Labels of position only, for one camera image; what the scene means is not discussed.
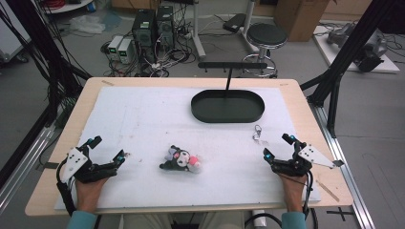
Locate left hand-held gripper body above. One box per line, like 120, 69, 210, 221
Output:
60, 144, 118, 185

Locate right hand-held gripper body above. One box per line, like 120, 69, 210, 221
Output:
270, 143, 345, 177

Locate small metal key ring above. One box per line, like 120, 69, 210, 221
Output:
252, 124, 263, 141

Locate dark grey plush toy keychain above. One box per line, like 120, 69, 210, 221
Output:
159, 144, 203, 175

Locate black peg stand with tray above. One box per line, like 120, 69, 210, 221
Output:
190, 61, 268, 124

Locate person's right hand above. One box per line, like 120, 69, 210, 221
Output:
278, 173, 309, 213

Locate person's left hand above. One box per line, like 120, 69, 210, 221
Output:
75, 177, 110, 214

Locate thin wooden stick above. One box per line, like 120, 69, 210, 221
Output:
314, 178, 341, 203

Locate black tape cross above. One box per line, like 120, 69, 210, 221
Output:
326, 206, 355, 222

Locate person's light trousers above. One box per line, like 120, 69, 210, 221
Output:
117, 210, 247, 229

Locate white bench power supply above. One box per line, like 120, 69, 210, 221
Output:
117, 38, 134, 65
107, 34, 124, 62

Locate round black stool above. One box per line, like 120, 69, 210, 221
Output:
242, 22, 288, 79

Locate white board with grey device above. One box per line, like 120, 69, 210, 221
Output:
312, 22, 401, 74

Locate clear plastic bag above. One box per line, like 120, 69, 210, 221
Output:
68, 14, 106, 35

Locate large black computer tower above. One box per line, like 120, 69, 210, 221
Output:
131, 9, 158, 64

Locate brown cardboard box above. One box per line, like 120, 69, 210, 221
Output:
273, 0, 331, 43

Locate white desk leg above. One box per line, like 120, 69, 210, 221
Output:
239, 0, 260, 53
190, 0, 207, 61

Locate black flat box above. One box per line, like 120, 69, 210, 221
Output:
222, 12, 247, 34

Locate slim black computer tower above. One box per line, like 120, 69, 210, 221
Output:
155, 5, 176, 52

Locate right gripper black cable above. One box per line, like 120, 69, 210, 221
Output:
301, 170, 319, 229

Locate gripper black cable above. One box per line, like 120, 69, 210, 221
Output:
301, 170, 319, 229
55, 157, 78, 218

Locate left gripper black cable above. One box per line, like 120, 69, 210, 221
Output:
55, 157, 78, 218

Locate aluminium rail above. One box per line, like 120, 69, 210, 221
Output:
0, 125, 56, 214
309, 103, 376, 229

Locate black frame post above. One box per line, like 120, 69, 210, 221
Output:
299, 0, 405, 138
0, 0, 94, 189

